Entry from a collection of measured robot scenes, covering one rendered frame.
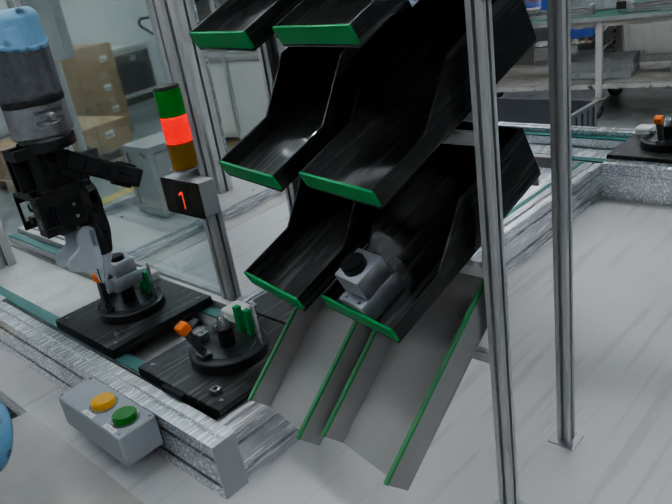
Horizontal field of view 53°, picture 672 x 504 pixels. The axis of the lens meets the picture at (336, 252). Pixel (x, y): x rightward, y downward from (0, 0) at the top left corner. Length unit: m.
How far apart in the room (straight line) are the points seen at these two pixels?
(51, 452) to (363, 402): 0.64
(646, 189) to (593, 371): 0.80
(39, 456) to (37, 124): 0.67
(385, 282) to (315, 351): 0.25
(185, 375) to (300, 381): 0.27
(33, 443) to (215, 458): 0.45
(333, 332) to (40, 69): 0.51
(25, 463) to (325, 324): 0.62
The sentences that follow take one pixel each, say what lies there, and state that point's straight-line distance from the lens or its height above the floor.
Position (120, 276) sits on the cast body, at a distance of 1.45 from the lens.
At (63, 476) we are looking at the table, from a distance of 1.29.
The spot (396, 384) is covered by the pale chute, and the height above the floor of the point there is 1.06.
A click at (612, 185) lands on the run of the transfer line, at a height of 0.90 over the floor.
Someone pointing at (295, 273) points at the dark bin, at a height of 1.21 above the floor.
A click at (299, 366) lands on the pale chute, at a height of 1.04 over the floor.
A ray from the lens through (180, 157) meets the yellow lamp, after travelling 1.31.
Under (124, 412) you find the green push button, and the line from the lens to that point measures 1.17.
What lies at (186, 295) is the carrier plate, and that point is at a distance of 1.49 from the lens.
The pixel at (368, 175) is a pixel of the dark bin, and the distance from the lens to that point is 0.74.
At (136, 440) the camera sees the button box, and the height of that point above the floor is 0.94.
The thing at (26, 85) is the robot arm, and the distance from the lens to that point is 0.90.
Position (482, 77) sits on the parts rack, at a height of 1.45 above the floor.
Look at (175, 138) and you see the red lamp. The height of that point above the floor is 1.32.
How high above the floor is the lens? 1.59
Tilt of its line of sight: 24 degrees down
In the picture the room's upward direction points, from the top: 9 degrees counter-clockwise
